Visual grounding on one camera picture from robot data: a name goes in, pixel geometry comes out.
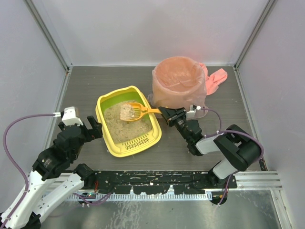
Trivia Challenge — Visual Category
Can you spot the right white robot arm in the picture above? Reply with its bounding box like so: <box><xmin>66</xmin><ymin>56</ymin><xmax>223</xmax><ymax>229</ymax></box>
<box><xmin>159</xmin><ymin>105</ymin><xmax>264</xmax><ymax>187</ymax></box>

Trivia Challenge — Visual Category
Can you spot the orange litter scoop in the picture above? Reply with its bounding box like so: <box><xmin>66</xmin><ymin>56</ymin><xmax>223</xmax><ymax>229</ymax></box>
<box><xmin>120</xmin><ymin>103</ymin><xmax>162</xmax><ymax>122</ymax></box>

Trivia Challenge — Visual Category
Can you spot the aluminium frame rail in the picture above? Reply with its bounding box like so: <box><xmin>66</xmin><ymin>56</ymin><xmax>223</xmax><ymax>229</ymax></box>
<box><xmin>26</xmin><ymin>170</ymin><xmax>283</xmax><ymax>191</ymax></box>

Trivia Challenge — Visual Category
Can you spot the bin with pink bag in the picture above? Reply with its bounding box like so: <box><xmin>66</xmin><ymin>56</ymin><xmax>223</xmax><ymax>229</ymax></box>
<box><xmin>147</xmin><ymin>56</ymin><xmax>207</xmax><ymax>111</ymax></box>

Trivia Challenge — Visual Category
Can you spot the white slotted cable duct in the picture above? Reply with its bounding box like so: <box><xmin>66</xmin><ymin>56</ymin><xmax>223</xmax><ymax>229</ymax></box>
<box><xmin>64</xmin><ymin>192</ymin><xmax>213</xmax><ymax>201</ymax></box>

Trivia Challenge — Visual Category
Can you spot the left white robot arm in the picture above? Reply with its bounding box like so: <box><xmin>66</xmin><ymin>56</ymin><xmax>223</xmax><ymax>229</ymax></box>
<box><xmin>0</xmin><ymin>116</ymin><xmax>102</xmax><ymax>229</ymax></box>

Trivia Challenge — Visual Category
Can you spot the yellow green litter box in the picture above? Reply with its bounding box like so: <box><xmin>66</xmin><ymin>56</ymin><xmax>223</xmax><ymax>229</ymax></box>
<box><xmin>95</xmin><ymin>86</ymin><xmax>162</xmax><ymax>157</ymax></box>

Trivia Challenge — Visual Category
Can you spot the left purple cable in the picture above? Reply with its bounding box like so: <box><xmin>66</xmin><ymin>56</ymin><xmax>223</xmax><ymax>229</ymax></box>
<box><xmin>0</xmin><ymin>112</ymin><xmax>112</xmax><ymax>229</ymax></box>

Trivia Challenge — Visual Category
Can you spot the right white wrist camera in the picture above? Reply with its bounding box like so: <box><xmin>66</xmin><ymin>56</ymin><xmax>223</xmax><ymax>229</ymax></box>
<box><xmin>186</xmin><ymin>104</ymin><xmax>202</xmax><ymax>120</ymax></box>

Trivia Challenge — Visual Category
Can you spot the beige cat litter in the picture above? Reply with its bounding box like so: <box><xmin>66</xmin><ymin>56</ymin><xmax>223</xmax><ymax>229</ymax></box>
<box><xmin>103</xmin><ymin>101</ymin><xmax>152</xmax><ymax>144</ymax></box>

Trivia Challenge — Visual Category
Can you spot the pink cloth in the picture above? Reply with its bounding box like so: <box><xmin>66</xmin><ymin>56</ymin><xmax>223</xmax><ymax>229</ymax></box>
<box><xmin>199</xmin><ymin>63</ymin><xmax>228</xmax><ymax>95</ymax></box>

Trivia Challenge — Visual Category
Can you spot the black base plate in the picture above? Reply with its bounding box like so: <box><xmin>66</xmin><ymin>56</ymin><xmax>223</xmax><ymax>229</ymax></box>
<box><xmin>81</xmin><ymin>170</ymin><xmax>237</xmax><ymax>195</ymax></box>

